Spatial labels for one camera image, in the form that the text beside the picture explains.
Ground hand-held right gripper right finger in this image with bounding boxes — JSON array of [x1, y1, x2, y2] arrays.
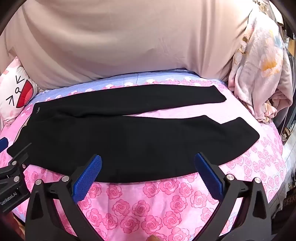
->
[[195, 152, 275, 241]]

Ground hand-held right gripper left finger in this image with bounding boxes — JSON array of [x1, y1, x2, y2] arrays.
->
[[25, 154, 109, 241]]

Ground black pants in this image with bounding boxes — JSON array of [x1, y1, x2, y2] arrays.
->
[[6, 84, 260, 183]]

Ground white cartoon face pillow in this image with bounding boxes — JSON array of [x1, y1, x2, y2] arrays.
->
[[0, 57, 41, 127]]

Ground pink floral bed sheet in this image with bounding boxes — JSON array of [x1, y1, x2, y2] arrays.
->
[[0, 70, 287, 241]]

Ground pale floral blanket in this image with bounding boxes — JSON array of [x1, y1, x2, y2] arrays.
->
[[228, 2, 294, 123]]

